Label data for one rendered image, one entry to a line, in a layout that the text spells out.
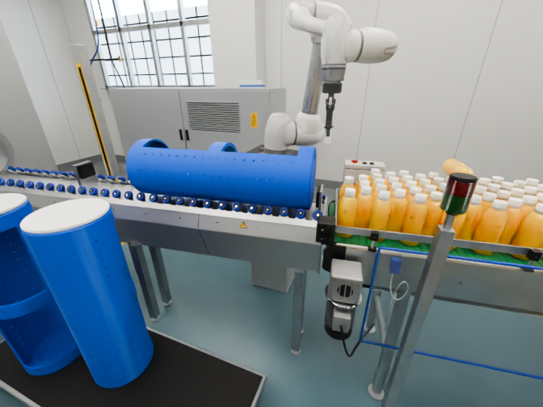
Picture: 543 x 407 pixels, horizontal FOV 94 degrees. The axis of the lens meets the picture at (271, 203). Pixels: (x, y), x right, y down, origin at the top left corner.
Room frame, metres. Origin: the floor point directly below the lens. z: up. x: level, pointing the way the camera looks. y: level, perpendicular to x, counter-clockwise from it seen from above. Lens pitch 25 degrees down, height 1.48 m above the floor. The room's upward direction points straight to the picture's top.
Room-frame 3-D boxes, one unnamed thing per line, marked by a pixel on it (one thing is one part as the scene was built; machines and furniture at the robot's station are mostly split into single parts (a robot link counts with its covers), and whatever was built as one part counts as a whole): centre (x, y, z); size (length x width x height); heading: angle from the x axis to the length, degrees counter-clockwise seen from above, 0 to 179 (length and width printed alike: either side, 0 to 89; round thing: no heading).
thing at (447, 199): (0.64, -0.51, 1.18); 0.06 x 0.06 x 0.05
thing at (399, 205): (0.91, -0.50, 1.00); 0.07 x 0.07 x 0.19
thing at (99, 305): (0.87, 0.79, 0.59); 0.28 x 0.28 x 0.88
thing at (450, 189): (0.64, -0.51, 1.23); 0.06 x 0.06 x 0.04
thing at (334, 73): (1.08, -0.24, 1.51); 0.09 x 0.09 x 0.06
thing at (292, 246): (1.33, 0.79, 0.79); 2.17 x 0.29 x 0.34; 76
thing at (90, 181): (1.40, 1.07, 1.00); 0.10 x 0.04 x 0.15; 166
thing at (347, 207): (0.92, -0.31, 1.00); 0.07 x 0.07 x 0.19
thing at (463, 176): (0.64, -0.51, 1.18); 0.06 x 0.06 x 0.16
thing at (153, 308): (1.27, 0.81, 0.31); 0.06 x 0.06 x 0.63; 76
